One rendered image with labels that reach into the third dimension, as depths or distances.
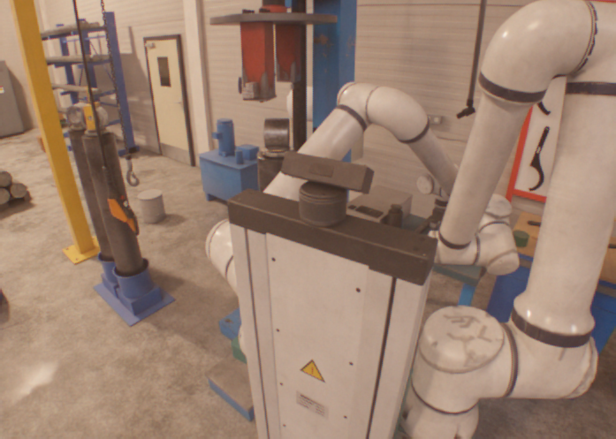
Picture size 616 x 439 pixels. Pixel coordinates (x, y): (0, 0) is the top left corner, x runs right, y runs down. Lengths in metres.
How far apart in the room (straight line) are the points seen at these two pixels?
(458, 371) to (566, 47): 0.57
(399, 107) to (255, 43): 0.72
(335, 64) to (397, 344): 1.66
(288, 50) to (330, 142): 0.92
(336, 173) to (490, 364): 0.46
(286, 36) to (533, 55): 1.43
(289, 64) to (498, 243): 1.33
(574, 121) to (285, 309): 0.58
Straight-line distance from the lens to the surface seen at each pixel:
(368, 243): 0.49
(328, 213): 0.51
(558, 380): 0.83
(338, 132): 1.07
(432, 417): 0.86
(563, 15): 0.66
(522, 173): 3.40
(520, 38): 0.64
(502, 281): 2.48
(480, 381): 0.77
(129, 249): 2.98
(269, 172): 1.80
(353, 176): 0.49
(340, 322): 0.61
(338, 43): 2.02
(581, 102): 0.69
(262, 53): 1.54
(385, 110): 1.06
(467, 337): 0.74
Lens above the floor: 2.04
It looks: 26 degrees down
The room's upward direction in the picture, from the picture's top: straight up
